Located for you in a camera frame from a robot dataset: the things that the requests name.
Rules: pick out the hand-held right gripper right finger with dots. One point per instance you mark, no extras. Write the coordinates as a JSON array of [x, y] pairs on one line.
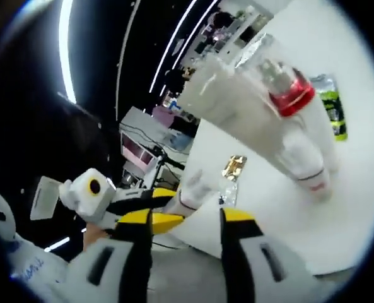
[[253, 268]]

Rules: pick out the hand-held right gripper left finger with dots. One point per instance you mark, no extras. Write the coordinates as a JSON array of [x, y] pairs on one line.
[[117, 271]]

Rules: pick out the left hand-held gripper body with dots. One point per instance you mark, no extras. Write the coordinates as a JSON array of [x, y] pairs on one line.
[[89, 199]]

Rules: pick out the gold skincare sachet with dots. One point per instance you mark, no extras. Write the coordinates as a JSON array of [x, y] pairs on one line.
[[234, 167]]

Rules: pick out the white skincare tube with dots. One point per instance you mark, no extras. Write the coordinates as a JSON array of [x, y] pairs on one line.
[[237, 132]]

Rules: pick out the white skincare bottle red collar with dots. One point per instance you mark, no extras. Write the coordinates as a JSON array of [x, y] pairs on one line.
[[295, 101]]

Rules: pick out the dark green skincare sachet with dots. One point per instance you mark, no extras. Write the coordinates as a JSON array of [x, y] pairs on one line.
[[335, 110]]

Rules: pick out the person's left hand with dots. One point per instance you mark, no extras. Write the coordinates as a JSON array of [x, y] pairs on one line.
[[92, 236]]

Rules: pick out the black tripod stand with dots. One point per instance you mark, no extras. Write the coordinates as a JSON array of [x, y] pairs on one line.
[[166, 162]]

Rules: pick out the white ceiling air vent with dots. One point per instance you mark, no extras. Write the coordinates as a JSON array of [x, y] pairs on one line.
[[44, 199]]

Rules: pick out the person's white printed shirt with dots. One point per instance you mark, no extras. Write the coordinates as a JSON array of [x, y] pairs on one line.
[[32, 259]]

